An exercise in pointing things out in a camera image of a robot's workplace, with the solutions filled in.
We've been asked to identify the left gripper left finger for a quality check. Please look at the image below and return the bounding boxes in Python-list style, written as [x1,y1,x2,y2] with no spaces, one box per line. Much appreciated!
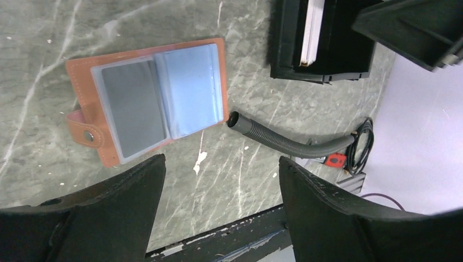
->
[1,154,166,261]

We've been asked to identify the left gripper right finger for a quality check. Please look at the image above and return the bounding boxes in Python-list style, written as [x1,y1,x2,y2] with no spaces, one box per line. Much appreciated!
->
[279,156,462,261]

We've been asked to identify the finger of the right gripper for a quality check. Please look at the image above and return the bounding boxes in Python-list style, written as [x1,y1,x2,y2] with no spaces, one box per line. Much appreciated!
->
[352,0,462,71]

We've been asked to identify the brown leather card holder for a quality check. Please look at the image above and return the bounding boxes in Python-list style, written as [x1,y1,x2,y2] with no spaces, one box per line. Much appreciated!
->
[66,38,229,167]

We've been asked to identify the white cards in tray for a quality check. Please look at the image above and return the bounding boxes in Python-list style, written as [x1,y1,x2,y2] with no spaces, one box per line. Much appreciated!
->
[299,0,325,67]

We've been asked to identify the black plastic card tray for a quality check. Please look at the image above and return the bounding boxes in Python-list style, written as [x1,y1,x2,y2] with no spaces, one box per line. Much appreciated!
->
[267,1,378,84]

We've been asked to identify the aluminium frame rail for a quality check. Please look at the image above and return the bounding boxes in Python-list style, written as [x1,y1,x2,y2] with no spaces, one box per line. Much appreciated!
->
[335,172,366,195]

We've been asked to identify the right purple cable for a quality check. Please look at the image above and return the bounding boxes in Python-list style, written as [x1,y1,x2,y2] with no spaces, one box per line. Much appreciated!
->
[361,192,406,212]

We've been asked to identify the red handled pruning shears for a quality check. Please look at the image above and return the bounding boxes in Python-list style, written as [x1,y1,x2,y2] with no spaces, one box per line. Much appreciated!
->
[292,153,347,169]

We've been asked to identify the black corrugated hose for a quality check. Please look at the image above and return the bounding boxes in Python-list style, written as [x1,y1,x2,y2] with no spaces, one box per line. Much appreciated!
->
[226,111,357,159]

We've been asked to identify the coiled black cable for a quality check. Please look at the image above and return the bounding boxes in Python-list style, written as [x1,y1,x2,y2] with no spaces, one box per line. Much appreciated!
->
[343,117,375,177]

